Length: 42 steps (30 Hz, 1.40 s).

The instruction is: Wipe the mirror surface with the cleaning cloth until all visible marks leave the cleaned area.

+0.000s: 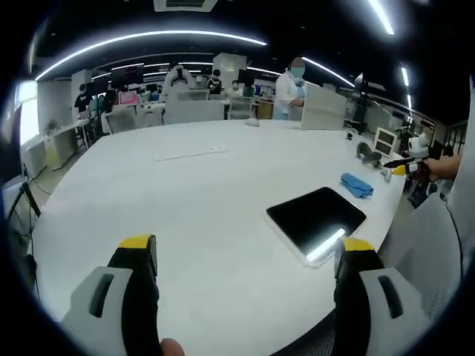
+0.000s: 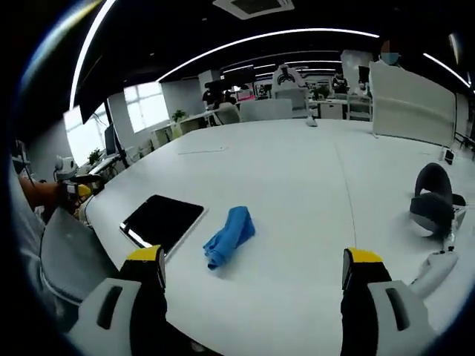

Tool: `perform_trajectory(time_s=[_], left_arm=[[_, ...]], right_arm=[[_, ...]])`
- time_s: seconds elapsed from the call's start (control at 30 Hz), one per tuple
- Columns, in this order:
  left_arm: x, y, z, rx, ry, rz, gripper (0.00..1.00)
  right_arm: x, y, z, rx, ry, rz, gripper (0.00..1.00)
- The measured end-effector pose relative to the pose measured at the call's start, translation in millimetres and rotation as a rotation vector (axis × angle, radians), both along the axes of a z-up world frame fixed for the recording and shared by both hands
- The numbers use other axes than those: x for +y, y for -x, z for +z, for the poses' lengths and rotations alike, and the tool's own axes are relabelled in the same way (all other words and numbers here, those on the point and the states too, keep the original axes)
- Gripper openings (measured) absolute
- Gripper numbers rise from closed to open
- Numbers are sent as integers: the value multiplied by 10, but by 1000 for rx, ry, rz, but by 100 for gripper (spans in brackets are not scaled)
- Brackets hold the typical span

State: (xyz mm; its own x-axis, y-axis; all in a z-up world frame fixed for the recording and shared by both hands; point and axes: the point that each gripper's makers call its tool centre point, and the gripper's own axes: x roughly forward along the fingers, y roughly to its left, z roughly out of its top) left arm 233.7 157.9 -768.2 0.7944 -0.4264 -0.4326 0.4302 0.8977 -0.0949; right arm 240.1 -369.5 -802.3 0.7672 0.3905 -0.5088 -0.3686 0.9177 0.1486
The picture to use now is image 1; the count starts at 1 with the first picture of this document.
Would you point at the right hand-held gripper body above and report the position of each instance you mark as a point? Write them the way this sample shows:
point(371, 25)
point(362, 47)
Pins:
point(417, 145)

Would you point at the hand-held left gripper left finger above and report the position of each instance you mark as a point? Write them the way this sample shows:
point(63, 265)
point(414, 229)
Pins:
point(111, 296)

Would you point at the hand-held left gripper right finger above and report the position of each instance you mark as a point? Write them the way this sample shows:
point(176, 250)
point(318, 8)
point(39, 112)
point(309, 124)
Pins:
point(371, 296)

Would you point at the blue cleaning cloth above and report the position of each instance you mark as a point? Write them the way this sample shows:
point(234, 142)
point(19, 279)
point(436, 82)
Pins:
point(356, 184)

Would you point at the black mirror with white frame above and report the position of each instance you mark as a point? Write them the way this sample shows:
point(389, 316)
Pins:
point(315, 219)

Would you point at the person's left hand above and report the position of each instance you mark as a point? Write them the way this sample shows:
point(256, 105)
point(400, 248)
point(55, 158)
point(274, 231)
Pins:
point(172, 348)

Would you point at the small white object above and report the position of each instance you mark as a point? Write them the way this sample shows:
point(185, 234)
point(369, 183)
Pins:
point(385, 175)

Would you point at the white framed box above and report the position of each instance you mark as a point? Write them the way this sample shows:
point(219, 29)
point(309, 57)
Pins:
point(385, 139)

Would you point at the grey headset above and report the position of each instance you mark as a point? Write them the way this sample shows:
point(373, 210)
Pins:
point(368, 154)

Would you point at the small black cube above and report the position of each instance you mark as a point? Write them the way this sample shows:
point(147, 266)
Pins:
point(350, 136)

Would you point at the straight ceiling light strip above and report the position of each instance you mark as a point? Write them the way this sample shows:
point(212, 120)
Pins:
point(405, 78)
point(330, 72)
point(382, 18)

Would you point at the white mesh office chair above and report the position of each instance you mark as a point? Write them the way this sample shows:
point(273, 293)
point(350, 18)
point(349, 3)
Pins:
point(426, 252)

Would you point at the dark monitor on stand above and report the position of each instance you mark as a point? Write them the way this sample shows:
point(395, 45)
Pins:
point(358, 83)

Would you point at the beige cardboard board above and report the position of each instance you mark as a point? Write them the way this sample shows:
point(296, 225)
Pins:
point(323, 107)

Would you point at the small white rag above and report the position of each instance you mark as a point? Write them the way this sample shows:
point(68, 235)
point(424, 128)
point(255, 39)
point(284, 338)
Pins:
point(252, 122)

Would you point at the white side desk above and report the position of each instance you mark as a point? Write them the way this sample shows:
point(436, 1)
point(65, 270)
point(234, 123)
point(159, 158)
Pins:
point(63, 142)

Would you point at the grey mesh chair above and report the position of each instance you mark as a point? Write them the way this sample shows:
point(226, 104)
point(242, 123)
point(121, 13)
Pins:
point(240, 108)

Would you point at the grey office chair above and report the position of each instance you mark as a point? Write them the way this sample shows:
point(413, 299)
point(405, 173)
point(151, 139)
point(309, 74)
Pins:
point(122, 120)

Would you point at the small green plant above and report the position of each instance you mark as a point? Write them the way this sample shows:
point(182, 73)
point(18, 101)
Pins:
point(52, 128)

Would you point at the large dark monitor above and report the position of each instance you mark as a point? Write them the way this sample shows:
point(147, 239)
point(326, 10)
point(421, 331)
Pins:
point(11, 148)

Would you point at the grey desk divider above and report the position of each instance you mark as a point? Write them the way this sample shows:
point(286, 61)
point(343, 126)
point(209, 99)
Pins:
point(193, 111)

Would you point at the white gaming chair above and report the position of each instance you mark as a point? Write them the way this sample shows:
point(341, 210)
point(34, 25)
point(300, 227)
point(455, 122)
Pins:
point(178, 79)

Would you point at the curved ceiling light strip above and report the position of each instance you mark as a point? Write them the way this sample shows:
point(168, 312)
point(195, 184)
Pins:
point(148, 36)

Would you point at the ceiling air vent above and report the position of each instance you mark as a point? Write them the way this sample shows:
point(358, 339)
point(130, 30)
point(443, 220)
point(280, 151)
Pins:
point(185, 4)

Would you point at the dark wall screen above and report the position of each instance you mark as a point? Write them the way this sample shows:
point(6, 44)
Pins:
point(128, 75)

